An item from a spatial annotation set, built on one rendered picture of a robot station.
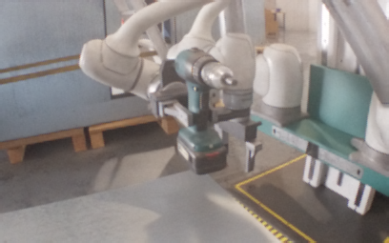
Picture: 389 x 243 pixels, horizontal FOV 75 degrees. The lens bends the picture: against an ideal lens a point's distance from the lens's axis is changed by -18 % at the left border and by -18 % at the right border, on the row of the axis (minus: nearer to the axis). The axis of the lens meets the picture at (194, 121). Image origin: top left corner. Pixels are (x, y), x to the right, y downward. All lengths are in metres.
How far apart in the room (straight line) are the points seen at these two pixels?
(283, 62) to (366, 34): 0.54
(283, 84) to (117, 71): 0.58
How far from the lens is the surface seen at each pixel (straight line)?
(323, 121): 1.17
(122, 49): 0.77
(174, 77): 0.73
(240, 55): 0.82
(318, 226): 1.14
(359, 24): 0.58
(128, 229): 0.61
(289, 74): 1.08
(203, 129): 0.61
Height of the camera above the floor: 1.05
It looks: 22 degrees down
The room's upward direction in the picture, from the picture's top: 2 degrees counter-clockwise
